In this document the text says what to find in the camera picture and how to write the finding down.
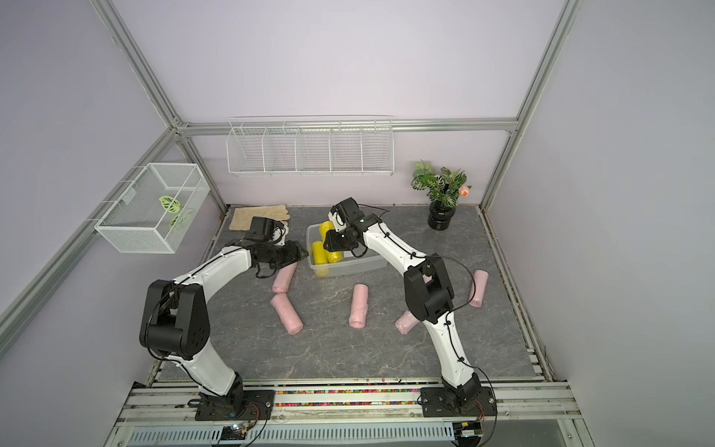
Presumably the green leaf in basket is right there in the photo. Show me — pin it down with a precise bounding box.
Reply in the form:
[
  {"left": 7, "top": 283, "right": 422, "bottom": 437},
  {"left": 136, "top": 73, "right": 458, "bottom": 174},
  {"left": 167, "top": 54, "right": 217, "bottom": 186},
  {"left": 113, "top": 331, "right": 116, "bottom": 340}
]
[{"left": 159, "top": 196, "right": 182, "bottom": 214}]

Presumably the yellow trash bag roll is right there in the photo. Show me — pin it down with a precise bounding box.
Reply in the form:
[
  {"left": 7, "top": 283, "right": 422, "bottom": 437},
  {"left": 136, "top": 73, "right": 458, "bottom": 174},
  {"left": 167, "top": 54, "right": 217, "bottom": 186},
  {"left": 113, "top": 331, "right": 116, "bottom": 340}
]
[
  {"left": 320, "top": 221, "right": 344, "bottom": 264},
  {"left": 312, "top": 240, "right": 330, "bottom": 278}
]

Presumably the pink roll far right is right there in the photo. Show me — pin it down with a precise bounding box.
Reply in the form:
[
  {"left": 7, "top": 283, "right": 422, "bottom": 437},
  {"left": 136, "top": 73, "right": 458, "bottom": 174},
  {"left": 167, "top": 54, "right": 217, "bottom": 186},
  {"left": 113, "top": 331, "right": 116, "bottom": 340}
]
[{"left": 468, "top": 270, "right": 489, "bottom": 308}]

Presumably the potted green plant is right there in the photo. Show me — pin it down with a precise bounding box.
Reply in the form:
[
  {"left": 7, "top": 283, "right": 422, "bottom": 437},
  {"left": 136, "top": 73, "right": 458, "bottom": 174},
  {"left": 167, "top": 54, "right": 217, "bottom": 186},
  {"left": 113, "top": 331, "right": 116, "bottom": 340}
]
[{"left": 411, "top": 160, "right": 472, "bottom": 231}]

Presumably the beige cloth glove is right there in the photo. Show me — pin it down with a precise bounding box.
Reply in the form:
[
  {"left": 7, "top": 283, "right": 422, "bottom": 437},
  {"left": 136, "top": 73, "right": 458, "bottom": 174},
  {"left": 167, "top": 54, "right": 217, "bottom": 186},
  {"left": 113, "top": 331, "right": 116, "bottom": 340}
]
[{"left": 228, "top": 204, "right": 292, "bottom": 232}]

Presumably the white mesh basket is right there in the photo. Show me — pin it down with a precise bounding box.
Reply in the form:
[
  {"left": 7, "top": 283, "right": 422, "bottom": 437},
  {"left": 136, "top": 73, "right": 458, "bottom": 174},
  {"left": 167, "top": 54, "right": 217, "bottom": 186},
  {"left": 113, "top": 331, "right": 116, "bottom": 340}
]
[{"left": 94, "top": 163, "right": 210, "bottom": 254}]

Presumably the clear plastic storage box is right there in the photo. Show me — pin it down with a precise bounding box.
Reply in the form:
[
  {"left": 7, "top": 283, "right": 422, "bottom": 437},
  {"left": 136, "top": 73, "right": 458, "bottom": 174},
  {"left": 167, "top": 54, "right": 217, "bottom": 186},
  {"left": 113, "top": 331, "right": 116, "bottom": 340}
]
[{"left": 305, "top": 223, "right": 388, "bottom": 278}]

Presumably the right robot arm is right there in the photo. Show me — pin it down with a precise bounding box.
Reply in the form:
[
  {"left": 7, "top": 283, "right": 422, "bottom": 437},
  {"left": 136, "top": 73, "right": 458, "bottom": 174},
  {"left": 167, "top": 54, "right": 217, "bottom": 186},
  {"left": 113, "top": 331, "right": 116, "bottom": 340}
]
[{"left": 324, "top": 197, "right": 484, "bottom": 410}]

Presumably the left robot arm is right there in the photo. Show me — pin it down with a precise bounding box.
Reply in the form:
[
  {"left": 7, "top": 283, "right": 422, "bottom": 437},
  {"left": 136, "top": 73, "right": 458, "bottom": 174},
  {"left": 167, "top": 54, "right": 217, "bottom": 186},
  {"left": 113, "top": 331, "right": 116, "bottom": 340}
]
[{"left": 139, "top": 217, "right": 308, "bottom": 399}]

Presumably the pink roll lower left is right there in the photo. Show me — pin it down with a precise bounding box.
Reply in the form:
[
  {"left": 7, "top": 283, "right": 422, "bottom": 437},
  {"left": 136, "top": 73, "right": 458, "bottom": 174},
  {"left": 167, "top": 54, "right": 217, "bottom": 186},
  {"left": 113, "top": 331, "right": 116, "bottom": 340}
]
[{"left": 270, "top": 294, "right": 304, "bottom": 335}]

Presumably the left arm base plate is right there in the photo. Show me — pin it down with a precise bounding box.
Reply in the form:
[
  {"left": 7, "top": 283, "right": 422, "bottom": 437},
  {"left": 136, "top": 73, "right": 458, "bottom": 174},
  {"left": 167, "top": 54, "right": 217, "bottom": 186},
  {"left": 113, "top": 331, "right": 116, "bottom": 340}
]
[{"left": 195, "top": 389, "right": 276, "bottom": 422}]

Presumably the pink roll lower right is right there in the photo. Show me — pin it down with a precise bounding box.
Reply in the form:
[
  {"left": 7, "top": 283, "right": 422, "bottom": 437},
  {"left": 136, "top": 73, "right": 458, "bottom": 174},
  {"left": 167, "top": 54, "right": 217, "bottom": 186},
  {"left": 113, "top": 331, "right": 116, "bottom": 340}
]
[{"left": 395, "top": 310, "right": 420, "bottom": 335}]

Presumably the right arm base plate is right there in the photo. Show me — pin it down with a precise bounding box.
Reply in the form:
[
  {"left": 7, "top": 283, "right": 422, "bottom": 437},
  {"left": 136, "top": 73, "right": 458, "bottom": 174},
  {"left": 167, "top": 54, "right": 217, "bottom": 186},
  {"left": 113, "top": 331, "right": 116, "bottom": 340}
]
[{"left": 417, "top": 387, "right": 497, "bottom": 419}]

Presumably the pink roll centre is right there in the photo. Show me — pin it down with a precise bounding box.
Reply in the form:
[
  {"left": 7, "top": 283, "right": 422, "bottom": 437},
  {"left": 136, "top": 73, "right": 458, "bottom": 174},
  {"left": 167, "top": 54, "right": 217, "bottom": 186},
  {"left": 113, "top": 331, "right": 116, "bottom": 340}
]
[{"left": 349, "top": 284, "right": 369, "bottom": 329}]

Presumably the pink roll upper left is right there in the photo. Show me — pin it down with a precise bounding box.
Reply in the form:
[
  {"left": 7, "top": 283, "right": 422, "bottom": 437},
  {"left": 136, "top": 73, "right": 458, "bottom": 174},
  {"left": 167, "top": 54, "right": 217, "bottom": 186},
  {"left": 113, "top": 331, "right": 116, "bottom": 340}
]
[{"left": 272, "top": 263, "right": 298, "bottom": 294}]

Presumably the pink roll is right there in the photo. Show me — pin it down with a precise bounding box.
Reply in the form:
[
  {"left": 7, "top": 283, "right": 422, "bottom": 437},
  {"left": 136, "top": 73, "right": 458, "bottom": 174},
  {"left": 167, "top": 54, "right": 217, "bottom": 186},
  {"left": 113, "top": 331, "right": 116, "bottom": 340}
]
[
  {"left": 272, "top": 263, "right": 298, "bottom": 294},
  {"left": 349, "top": 284, "right": 369, "bottom": 329},
  {"left": 468, "top": 270, "right": 489, "bottom": 308},
  {"left": 270, "top": 294, "right": 304, "bottom": 335},
  {"left": 395, "top": 310, "right": 420, "bottom": 335}
]

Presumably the white wire wall shelf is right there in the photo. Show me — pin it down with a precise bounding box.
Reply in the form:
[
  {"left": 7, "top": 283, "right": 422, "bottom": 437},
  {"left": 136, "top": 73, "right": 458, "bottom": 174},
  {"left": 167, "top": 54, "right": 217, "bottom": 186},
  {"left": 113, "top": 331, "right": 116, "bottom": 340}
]
[{"left": 226, "top": 115, "right": 395, "bottom": 177}]

